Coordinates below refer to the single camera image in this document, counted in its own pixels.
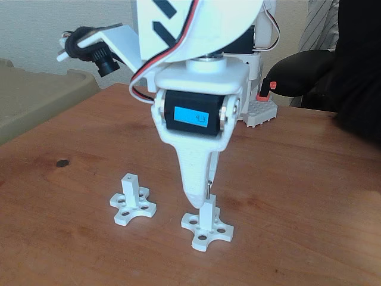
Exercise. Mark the beige plastic bin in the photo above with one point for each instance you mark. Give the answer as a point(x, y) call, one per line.
point(35, 95)

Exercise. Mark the small metal screw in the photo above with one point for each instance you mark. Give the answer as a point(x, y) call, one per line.
point(209, 190)

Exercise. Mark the white camera bracket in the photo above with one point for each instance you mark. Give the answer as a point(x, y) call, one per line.
point(119, 38)

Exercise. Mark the black office chair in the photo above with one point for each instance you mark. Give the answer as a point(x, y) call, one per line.
point(300, 68)

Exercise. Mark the striped cloth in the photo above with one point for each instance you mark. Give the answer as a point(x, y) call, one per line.
point(321, 26)

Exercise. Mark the white printed stand with hole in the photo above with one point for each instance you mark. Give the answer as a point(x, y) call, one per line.
point(130, 190)
point(206, 220)

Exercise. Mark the black camera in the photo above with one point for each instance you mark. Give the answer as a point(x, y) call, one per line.
point(105, 64)

